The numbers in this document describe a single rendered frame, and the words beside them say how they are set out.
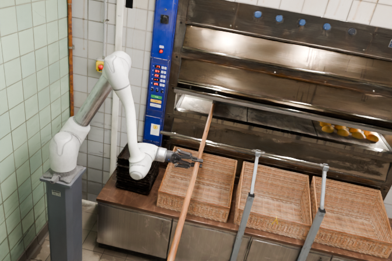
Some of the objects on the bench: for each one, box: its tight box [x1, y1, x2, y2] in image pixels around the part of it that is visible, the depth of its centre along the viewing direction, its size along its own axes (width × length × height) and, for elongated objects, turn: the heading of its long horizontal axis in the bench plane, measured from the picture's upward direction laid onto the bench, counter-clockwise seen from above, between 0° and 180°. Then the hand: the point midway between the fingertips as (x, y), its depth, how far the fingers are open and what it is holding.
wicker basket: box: [310, 176, 392, 259], centre depth 260 cm, size 49×56×28 cm
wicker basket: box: [156, 146, 238, 223], centre depth 268 cm, size 49×56×28 cm
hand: (197, 162), depth 210 cm, fingers closed on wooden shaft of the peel, 3 cm apart
